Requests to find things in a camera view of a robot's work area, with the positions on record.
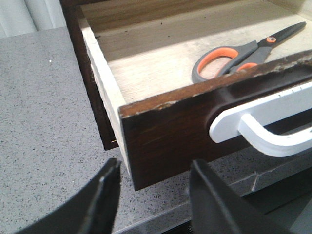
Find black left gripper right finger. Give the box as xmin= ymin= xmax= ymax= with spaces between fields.
xmin=189 ymin=159 xmax=289 ymax=234

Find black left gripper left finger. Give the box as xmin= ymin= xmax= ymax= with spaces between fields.
xmin=17 ymin=158 xmax=121 ymax=234

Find white drawer handle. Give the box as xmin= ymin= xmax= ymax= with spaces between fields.
xmin=209 ymin=82 xmax=312 ymax=157

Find grey orange scissors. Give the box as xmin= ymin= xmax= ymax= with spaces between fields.
xmin=191 ymin=21 xmax=306 ymax=83

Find dark wooden drawer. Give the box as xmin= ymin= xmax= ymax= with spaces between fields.
xmin=76 ymin=0 xmax=312 ymax=190

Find dark wooden drawer cabinet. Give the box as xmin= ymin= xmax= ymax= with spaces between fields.
xmin=60 ymin=0 xmax=118 ymax=150

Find white curtain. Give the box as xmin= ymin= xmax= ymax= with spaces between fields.
xmin=0 ymin=0 xmax=66 ymax=38

